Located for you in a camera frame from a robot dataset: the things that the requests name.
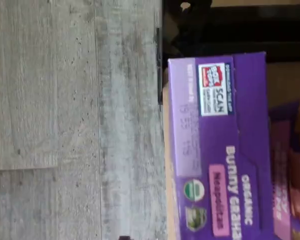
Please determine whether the purple bunny grahams box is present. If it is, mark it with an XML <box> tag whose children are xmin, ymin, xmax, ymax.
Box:
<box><xmin>161</xmin><ymin>61</ymin><xmax>300</xmax><ymax>240</ymax></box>

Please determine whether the purple Annie's box pink patch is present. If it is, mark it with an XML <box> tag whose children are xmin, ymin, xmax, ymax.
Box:
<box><xmin>268</xmin><ymin>96</ymin><xmax>300</xmax><ymax>240</ymax></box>
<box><xmin>166</xmin><ymin>51</ymin><xmax>268</xmax><ymax>240</ymax></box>

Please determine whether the black metal shelf rack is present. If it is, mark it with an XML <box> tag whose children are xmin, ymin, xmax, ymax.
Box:
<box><xmin>154</xmin><ymin>0</ymin><xmax>300</xmax><ymax>106</ymax></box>

